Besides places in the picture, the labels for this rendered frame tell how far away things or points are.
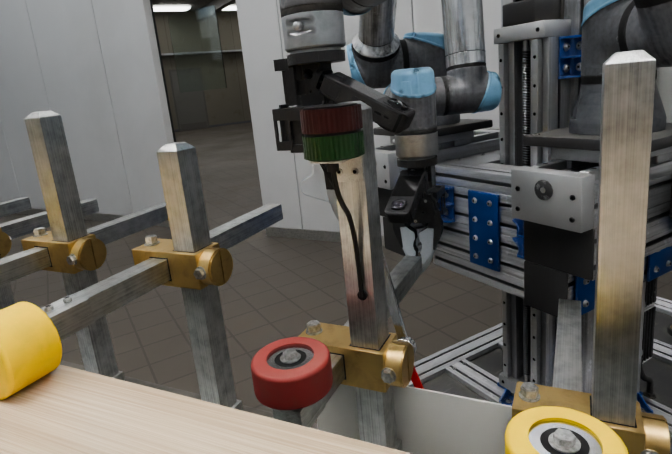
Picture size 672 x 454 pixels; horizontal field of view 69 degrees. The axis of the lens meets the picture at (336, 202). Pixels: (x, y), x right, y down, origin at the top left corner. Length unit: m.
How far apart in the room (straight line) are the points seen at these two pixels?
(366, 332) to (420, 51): 0.85
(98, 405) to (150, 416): 0.06
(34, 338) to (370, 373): 0.35
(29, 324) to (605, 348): 0.55
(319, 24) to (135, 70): 4.25
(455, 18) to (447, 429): 0.69
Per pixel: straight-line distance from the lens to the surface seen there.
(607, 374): 0.54
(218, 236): 0.77
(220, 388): 0.76
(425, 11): 3.22
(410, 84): 0.84
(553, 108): 1.18
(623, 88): 0.46
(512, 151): 1.24
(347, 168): 0.51
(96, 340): 0.92
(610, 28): 0.95
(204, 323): 0.71
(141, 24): 4.70
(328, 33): 0.59
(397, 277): 0.79
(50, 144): 0.84
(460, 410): 0.64
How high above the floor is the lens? 1.17
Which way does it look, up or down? 14 degrees down
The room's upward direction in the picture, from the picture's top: 6 degrees counter-clockwise
